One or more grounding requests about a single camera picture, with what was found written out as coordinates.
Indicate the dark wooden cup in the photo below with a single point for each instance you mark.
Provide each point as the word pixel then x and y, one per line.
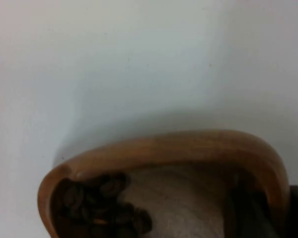
pixel 188 148

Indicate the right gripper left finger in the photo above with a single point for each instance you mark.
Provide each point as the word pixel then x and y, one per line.
pixel 250 215

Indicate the coffee beans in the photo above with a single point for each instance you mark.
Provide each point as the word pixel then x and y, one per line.
pixel 96 205

